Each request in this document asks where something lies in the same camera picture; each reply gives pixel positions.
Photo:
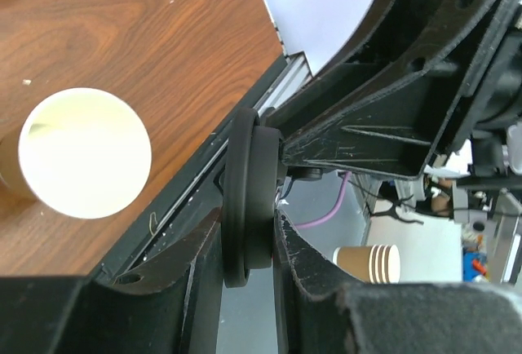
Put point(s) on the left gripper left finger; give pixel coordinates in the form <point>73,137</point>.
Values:
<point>169,304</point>

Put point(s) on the background paper cup stack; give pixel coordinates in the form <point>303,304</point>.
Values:
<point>377,264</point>

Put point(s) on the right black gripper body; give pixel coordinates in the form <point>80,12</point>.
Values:
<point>469,62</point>

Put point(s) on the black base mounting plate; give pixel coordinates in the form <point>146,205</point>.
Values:
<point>137,238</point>

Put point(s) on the single brown paper cup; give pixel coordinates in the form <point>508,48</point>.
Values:
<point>82,151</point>

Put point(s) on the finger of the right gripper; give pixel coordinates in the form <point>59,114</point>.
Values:
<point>369,49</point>
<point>391,121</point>

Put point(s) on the aluminium frame rail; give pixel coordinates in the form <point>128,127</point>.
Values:
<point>293,76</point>

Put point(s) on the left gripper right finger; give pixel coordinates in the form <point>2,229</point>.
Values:
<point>322,309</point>

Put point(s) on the black coffee cup lid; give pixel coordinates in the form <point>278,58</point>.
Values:
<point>253,173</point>

